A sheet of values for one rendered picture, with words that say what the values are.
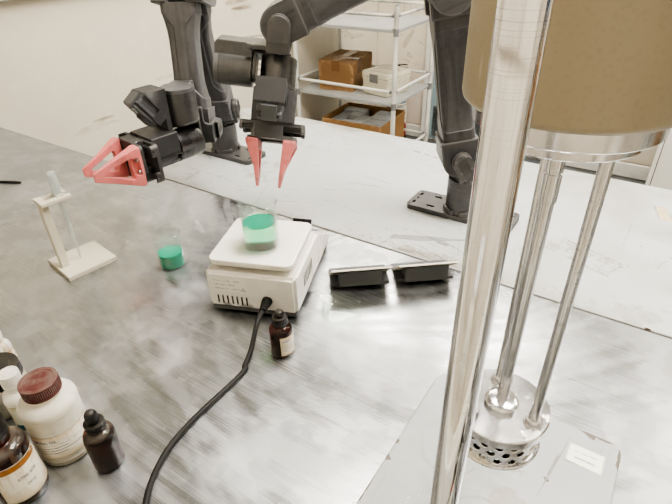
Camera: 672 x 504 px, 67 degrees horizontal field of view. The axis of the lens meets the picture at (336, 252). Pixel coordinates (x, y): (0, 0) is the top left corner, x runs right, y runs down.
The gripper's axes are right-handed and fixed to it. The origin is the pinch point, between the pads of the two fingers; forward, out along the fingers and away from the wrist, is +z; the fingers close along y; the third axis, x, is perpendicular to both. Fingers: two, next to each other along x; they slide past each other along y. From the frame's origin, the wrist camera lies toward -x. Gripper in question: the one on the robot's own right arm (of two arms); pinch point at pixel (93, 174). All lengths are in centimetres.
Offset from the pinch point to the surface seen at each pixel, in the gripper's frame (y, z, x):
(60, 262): 0.1, 9.3, 12.0
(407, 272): 45, -23, 12
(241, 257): 30.4, -3.9, 5.0
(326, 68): -120, -186, 39
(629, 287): 71, -43, 14
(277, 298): 35.6, -5.1, 10.2
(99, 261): 3.1, 4.6, 13.1
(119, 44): -125, -72, 7
